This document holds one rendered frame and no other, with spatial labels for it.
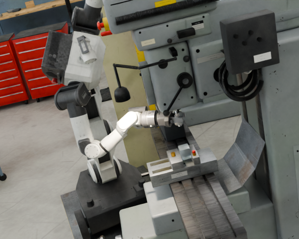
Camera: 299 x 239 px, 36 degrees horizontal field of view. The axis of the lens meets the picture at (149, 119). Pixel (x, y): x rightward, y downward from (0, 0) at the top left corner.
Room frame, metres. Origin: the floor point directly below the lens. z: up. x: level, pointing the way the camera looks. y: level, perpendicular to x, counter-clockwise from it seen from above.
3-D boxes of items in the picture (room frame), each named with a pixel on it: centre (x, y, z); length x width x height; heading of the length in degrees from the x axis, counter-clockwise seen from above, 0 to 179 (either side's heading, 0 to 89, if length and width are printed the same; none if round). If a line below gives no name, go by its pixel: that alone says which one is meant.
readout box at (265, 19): (1.74, -0.46, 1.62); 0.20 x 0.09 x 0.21; 93
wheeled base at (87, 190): (2.73, 0.37, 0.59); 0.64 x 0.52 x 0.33; 14
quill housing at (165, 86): (2.06, -0.14, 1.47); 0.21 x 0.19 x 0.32; 3
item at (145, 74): (2.05, -0.03, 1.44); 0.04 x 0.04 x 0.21; 3
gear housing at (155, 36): (2.06, -0.18, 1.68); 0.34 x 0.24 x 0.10; 93
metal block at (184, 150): (2.09, -0.14, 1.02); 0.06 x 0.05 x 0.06; 2
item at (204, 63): (2.06, -0.33, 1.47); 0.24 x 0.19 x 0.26; 3
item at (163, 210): (2.06, -0.14, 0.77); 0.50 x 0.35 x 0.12; 93
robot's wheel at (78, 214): (2.43, 0.57, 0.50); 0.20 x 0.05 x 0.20; 14
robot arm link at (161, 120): (2.09, -0.05, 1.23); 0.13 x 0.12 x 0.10; 158
